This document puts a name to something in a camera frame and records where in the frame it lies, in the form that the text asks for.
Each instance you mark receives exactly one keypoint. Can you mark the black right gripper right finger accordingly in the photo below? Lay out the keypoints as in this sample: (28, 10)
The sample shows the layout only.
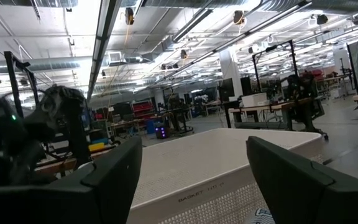
(306, 199)

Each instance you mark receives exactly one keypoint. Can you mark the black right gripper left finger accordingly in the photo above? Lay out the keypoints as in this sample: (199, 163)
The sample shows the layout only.
(73, 202)

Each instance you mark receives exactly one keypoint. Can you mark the grey blue patterned cloth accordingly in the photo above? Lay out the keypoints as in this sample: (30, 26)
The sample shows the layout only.
(261, 217)

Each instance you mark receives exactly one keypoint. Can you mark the white perforated plastic basket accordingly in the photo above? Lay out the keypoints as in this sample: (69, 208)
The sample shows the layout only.
(197, 161)

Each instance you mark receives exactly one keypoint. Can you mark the wooden workbench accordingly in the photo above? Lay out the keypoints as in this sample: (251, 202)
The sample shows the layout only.
(259, 109)

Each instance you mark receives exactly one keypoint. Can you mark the purple lit device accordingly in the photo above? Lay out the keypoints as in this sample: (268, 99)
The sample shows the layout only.
(161, 132)

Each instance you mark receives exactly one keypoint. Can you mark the white box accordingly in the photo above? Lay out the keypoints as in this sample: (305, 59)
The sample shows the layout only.
(253, 99)

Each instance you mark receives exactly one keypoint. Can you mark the red shelf rack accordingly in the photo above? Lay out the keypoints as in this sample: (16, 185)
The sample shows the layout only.
(142, 109)

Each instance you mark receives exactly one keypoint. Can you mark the black monitor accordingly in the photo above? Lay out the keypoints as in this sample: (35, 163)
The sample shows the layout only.
(227, 87)

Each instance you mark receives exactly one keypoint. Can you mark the white pillar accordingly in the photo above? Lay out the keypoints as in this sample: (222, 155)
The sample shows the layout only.
(230, 67)

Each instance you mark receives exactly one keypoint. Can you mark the black metal rig frame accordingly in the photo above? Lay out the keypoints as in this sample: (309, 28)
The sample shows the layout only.
(14, 81)

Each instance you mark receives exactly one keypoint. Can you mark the silver ceiling duct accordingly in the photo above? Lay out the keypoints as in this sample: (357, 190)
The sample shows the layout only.
(36, 63)

